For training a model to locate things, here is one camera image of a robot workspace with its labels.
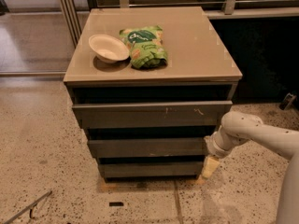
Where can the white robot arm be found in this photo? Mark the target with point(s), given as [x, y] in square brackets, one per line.
[236, 129]

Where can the grey drawer cabinet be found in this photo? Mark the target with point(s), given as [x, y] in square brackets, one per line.
[199, 69]

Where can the grey top drawer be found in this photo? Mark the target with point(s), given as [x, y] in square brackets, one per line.
[145, 115]

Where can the white paper bowl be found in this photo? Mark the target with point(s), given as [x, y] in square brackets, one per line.
[108, 49]

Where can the small dark floor object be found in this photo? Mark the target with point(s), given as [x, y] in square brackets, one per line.
[287, 101]

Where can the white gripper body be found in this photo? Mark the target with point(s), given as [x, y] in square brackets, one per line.
[214, 147]

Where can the green chip bag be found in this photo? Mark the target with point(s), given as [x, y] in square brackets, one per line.
[145, 46]

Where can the grey bottom drawer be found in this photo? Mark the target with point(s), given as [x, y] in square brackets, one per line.
[129, 170]

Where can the grey middle drawer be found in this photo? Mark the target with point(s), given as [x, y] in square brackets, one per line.
[165, 147]

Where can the grey drawer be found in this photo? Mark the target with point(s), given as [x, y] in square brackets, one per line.
[129, 170]
[165, 147]
[145, 115]

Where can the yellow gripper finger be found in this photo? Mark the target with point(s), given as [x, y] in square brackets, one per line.
[210, 165]

